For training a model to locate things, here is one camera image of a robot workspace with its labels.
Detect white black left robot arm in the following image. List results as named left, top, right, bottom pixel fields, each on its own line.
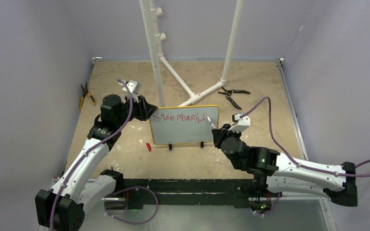
left=35, top=94, right=158, bottom=231

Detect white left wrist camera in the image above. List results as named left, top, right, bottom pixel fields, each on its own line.
left=120, top=80, right=142, bottom=103

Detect black grey wire stripper pliers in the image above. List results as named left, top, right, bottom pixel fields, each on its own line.
left=217, top=87, right=251, bottom=110

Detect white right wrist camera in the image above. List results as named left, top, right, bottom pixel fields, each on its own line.
left=228, top=113, right=251, bottom=133

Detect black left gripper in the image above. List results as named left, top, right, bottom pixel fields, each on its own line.
left=115, top=93, right=157, bottom=127

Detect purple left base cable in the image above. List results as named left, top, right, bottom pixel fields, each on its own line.
left=104, top=186, right=159, bottom=226

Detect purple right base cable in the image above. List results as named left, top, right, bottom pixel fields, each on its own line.
left=252, top=191, right=283, bottom=218

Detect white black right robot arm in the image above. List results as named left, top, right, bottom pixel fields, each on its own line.
left=211, top=124, right=358, bottom=207

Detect metal whiteboard stand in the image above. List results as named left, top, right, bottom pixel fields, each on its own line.
left=168, top=142, right=205, bottom=151

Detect yellow framed whiteboard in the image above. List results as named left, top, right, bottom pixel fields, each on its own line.
left=149, top=105, right=220, bottom=145

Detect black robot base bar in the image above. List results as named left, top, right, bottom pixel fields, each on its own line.
left=101, top=169, right=282, bottom=209

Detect red marker cap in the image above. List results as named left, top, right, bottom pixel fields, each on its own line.
left=146, top=143, right=152, bottom=151

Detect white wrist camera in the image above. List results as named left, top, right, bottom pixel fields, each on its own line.
left=228, top=113, right=251, bottom=133
left=120, top=80, right=142, bottom=103

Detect white red whiteboard marker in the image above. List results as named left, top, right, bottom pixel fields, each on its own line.
left=207, top=116, right=217, bottom=129

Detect white PVC pipe frame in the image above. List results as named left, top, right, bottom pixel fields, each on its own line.
left=140, top=0, right=245, bottom=106

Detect yellow black needle-nose pliers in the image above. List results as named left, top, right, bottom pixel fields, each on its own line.
left=79, top=81, right=97, bottom=111

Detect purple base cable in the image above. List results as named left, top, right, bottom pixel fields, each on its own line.
left=104, top=186, right=159, bottom=226
left=252, top=191, right=283, bottom=218

